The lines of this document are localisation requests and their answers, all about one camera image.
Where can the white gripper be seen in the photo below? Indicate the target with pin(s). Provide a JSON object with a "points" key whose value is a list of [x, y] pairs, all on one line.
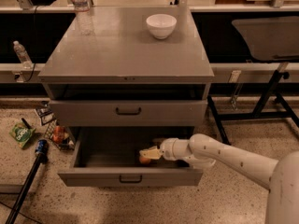
{"points": [[168, 148]]}

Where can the orange fruit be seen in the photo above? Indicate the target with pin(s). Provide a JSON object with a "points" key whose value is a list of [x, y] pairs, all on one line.
{"points": [[144, 160]]}

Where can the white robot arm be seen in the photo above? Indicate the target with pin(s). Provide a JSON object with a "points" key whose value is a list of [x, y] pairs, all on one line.
{"points": [[280, 178]]}

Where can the grey open lower drawer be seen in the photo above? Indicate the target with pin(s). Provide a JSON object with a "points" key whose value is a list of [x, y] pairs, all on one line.
{"points": [[109, 157]]}

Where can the grey metal drawer cabinet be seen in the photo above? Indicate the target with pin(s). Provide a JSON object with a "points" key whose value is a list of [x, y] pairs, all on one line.
{"points": [[123, 61]]}

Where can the grey upper drawer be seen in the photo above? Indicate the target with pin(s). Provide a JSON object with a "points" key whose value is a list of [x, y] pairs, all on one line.
{"points": [[129, 113]]}

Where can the blue soda can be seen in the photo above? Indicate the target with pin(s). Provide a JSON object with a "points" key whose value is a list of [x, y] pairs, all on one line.
{"points": [[42, 148]]}

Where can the black pole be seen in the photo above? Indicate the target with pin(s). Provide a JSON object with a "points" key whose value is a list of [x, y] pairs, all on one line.
{"points": [[40, 158]]}

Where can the black snack packet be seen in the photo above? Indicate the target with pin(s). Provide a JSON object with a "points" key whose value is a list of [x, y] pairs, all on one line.
{"points": [[45, 113]]}

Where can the white ceramic bowl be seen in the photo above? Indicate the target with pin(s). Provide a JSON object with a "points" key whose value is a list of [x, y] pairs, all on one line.
{"points": [[161, 26]]}

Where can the green snack bag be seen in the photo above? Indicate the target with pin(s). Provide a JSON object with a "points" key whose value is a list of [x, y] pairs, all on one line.
{"points": [[21, 134]]}

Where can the clear water bottle on ledge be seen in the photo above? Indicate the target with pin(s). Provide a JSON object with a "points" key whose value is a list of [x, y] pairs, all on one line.
{"points": [[22, 54]]}

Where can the clear water bottle on cabinet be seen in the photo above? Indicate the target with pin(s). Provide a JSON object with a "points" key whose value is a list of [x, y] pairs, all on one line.
{"points": [[83, 16]]}

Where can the black stand frame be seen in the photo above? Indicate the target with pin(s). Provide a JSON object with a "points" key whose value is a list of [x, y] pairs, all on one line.
{"points": [[257, 112]]}

